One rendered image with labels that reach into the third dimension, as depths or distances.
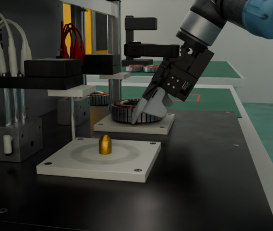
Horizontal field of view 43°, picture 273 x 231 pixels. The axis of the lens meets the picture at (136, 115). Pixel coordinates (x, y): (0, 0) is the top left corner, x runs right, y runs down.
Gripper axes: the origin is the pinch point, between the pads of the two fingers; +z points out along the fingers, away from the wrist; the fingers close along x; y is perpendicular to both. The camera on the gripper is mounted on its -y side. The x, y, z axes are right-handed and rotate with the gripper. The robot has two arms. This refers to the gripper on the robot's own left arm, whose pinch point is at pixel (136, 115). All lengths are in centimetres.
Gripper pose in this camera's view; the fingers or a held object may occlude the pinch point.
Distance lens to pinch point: 76.2
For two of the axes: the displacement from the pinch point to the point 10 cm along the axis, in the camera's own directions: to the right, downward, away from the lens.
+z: -4.9, 8.3, 2.7
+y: 8.5, 5.3, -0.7
